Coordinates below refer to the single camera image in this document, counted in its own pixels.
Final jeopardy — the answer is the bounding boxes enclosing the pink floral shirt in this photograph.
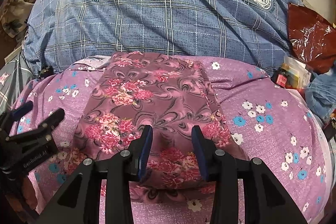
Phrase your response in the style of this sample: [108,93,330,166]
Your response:
[72,52,247,203]

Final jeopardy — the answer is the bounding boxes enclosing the grey striped pillow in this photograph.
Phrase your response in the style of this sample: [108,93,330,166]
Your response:
[0,52,34,113]

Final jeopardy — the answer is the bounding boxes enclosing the cream flat box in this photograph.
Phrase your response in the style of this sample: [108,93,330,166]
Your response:
[4,45,22,64]

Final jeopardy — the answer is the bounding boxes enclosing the purple floral bed sheet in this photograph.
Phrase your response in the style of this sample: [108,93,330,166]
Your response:
[11,56,332,223]

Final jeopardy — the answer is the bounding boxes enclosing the brown camouflage ruffled garment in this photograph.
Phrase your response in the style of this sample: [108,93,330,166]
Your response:
[1,0,36,43]

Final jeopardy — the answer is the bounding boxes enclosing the blue denim garment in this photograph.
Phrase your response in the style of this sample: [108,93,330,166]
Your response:
[305,69,335,124]

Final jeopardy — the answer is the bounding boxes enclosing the red plastic bag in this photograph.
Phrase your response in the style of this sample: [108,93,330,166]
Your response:
[287,3,335,74]

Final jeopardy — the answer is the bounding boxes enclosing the blue plaid quilt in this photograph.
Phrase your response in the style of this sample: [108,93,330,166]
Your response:
[23,0,301,73]

